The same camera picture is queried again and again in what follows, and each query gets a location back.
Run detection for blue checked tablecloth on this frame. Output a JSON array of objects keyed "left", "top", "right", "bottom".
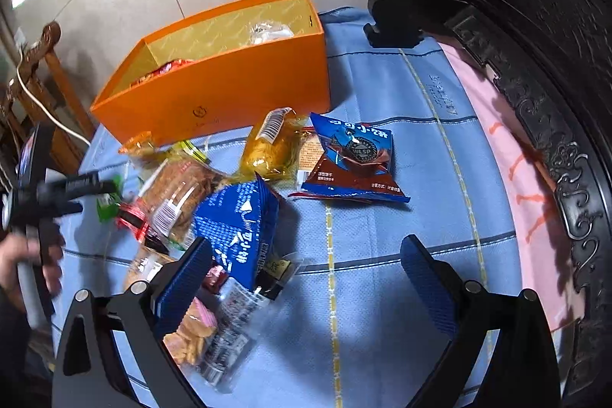
[{"left": 48, "top": 7, "right": 531, "bottom": 408}]

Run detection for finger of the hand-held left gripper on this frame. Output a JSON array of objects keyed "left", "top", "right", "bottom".
[
  {"left": 44, "top": 200, "right": 85, "bottom": 218},
  {"left": 37, "top": 177, "right": 121, "bottom": 202}
]

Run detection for pink cloth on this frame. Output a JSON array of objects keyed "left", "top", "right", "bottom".
[{"left": 437, "top": 42, "right": 586, "bottom": 332}]

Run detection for clear white cake packet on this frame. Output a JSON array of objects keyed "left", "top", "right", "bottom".
[{"left": 247, "top": 22, "right": 295, "bottom": 46}]

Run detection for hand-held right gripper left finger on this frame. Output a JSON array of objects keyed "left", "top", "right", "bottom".
[{"left": 50, "top": 237, "right": 212, "bottom": 408}]

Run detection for clear tan biscuit packet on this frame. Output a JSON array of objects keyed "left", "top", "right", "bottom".
[{"left": 296, "top": 131, "right": 330, "bottom": 184}]

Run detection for pink round biscuit packet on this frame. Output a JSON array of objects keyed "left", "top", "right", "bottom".
[{"left": 163, "top": 298, "right": 221, "bottom": 366}]

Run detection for carved brown wooden chair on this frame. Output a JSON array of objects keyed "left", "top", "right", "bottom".
[{"left": 0, "top": 21, "right": 96, "bottom": 170}]

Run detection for small red snack packet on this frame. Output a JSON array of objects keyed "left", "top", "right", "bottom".
[{"left": 117, "top": 202, "right": 149, "bottom": 239}]

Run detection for blue and brown snack packet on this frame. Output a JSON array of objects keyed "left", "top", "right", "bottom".
[{"left": 289, "top": 112, "right": 412, "bottom": 204}]

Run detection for white power cable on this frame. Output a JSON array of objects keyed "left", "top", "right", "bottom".
[{"left": 16, "top": 54, "right": 93, "bottom": 147}]

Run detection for clear bread packet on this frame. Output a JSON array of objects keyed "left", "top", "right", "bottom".
[{"left": 136, "top": 150, "right": 230, "bottom": 251}]

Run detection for person's left hand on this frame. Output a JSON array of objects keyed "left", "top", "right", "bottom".
[{"left": 0, "top": 236, "right": 65, "bottom": 313}]

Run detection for small green snack packet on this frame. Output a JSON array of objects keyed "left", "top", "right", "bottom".
[{"left": 96, "top": 190, "right": 125, "bottom": 222}]

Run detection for large yellow snack packet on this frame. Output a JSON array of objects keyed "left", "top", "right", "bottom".
[{"left": 239, "top": 107, "right": 311, "bottom": 184}]

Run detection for dark carved wooden furniture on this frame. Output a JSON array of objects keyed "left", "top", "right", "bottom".
[{"left": 363, "top": 0, "right": 612, "bottom": 408}]

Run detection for green seaweed packet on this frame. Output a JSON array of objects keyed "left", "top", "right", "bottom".
[{"left": 169, "top": 140, "right": 211, "bottom": 165}]

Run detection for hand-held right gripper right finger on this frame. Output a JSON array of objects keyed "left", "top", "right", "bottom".
[{"left": 400, "top": 234, "right": 560, "bottom": 408}]

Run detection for blue and clear snack packet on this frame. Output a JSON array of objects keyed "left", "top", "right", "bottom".
[{"left": 191, "top": 171, "right": 280, "bottom": 291}]

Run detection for black and gold snack packet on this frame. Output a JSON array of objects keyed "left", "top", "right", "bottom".
[{"left": 256, "top": 255, "right": 299, "bottom": 299}]

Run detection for clear packet with black print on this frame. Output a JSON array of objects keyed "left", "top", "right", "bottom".
[{"left": 194, "top": 279, "right": 273, "bottom": 385}]

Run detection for orange cardboard box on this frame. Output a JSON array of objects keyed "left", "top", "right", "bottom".
[{"left": 90, "top": 0, "right": 332, "bottom": 146}]

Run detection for small yellow cake packet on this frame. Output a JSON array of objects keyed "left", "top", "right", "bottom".
[{"left": 119, "top": 131, "right": 163, "bottom": 160}]

